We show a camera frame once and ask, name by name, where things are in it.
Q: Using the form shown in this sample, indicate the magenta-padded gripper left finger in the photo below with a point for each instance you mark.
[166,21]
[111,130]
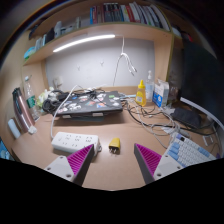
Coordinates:
[80,161]

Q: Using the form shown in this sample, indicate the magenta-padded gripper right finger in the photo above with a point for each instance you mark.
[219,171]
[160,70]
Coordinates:
[148,161]

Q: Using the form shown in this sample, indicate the yellow charger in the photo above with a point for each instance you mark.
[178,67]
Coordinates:
[114,144]

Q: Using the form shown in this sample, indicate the white power strip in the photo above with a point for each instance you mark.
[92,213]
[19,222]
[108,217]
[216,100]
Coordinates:
[73,140]

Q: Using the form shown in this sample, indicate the white and blue keyboard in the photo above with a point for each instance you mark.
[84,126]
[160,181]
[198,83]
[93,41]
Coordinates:
[190,150]

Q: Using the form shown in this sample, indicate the grey laptop stand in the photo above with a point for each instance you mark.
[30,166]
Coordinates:
[97,115]

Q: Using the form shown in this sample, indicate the small white block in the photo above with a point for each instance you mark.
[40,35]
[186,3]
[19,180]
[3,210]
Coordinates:
[32,130]

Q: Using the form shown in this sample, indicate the black sticker-covered laptop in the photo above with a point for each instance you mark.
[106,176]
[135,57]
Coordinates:
[100,106]

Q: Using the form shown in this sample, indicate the black pouch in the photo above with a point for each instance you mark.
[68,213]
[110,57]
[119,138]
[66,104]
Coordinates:
[186,117]

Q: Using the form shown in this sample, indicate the black headphones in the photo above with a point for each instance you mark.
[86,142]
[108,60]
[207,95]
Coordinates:
[48,105]

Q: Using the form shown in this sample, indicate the yellow squeeze bottle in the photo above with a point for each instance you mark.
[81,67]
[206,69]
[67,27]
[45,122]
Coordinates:
[140,95]

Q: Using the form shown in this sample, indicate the blue and white box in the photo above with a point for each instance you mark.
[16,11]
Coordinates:
[160,95]

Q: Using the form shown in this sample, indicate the clear pump bottle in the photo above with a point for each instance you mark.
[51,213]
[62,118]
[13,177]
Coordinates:
[150,88]

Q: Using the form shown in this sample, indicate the white green crumpled bag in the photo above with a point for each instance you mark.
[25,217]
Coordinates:
[43,96]

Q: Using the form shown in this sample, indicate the clear green-label water bottle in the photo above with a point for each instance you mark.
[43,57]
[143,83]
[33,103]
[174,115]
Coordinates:
[30,100]

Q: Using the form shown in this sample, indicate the black monitor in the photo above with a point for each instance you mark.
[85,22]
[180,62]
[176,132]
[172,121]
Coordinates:
[203,76]

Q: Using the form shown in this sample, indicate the white LED light bar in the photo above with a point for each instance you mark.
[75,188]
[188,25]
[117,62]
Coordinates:
[84,41]

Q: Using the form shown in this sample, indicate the wooden shelf unit with books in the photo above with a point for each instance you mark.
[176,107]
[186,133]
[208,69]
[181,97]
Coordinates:
[100,28]

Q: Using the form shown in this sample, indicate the white wall outlet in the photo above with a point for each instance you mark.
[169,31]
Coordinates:
[57,82]

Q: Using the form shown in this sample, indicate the white wall hook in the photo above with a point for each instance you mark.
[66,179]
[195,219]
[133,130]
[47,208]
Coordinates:
[78,67]
[102,63]

